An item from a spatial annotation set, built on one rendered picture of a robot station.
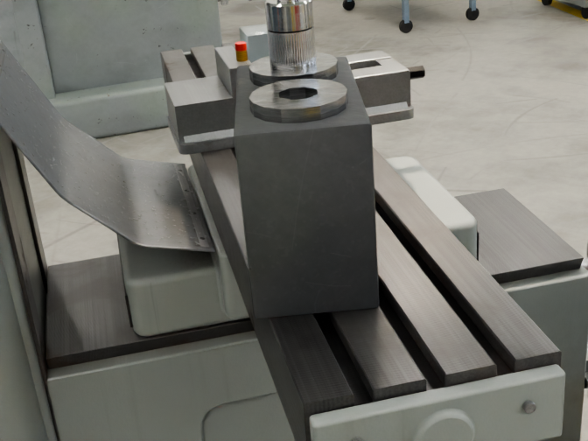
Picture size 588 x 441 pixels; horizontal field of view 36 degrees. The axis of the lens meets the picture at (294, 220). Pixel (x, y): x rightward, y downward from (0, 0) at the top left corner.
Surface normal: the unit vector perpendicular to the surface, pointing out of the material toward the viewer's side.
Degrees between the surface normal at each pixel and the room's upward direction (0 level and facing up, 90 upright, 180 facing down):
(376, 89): 90
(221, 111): 90
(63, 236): 0
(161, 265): 0
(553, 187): 0
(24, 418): 89
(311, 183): 90
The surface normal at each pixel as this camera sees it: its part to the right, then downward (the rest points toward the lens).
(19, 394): 0.81, 0.18
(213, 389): 0.22, 0.40
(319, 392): -0.07, -0.90
